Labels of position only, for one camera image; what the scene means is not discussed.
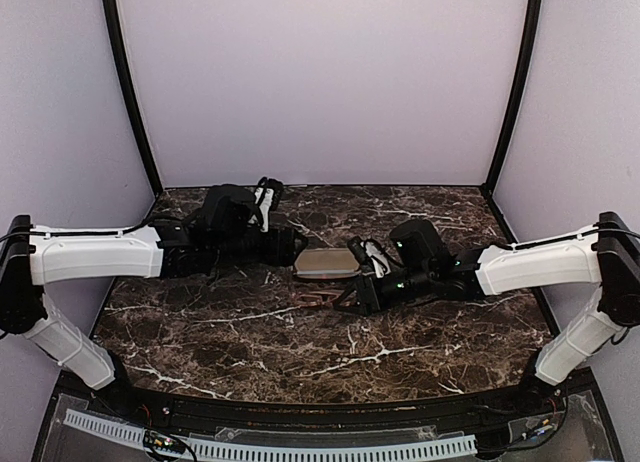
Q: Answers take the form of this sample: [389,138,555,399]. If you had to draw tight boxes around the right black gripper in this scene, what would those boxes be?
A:
[334,263,435,316]

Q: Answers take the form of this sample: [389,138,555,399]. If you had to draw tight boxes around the plaid sunglasses case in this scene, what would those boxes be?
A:
[293,248,360,281]

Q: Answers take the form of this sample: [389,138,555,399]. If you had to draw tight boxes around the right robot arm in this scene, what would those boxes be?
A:
[332,212,639,416]

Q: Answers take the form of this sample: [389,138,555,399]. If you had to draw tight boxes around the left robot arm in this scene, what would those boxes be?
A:
[1,178,308,418]

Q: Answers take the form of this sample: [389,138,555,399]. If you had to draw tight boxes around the small circuit board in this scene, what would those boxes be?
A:
[142,430,186,456]

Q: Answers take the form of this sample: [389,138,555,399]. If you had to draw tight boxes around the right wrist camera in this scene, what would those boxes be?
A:
[347,236,392,278]

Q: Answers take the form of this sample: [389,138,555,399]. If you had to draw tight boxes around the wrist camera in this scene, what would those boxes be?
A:
[347,236,392,278]
[250,176,284,233]

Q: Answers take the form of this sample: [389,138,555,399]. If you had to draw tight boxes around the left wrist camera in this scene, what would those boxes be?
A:
[250,176,284,233]

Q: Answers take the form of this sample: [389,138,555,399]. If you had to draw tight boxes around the black front rail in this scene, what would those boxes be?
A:
[75,386,566,433]

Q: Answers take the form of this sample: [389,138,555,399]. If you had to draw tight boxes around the white slotted cable duct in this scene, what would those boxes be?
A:
[63,409,477,461]

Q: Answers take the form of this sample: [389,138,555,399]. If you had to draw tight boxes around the right black frame post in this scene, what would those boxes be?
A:
[481,0,543,201]

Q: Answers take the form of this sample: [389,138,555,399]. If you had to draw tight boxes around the black frame post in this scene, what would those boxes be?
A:
[481,0,543,201]
[101,0,164,196]

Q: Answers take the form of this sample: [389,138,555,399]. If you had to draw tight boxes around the left black frame post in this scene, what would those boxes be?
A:
[101,0,164,196]

